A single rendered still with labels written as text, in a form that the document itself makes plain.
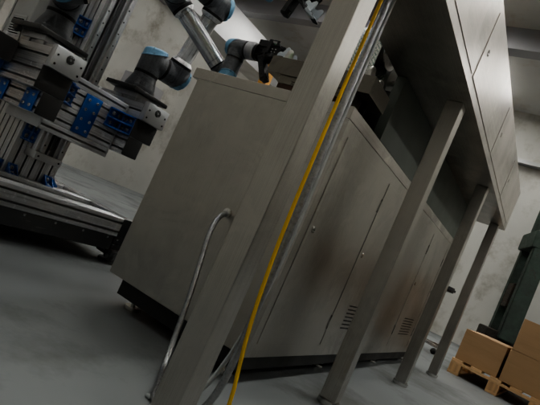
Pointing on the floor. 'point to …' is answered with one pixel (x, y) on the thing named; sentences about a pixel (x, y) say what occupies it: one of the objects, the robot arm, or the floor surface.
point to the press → (517, 291)
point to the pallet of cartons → (502, 362)
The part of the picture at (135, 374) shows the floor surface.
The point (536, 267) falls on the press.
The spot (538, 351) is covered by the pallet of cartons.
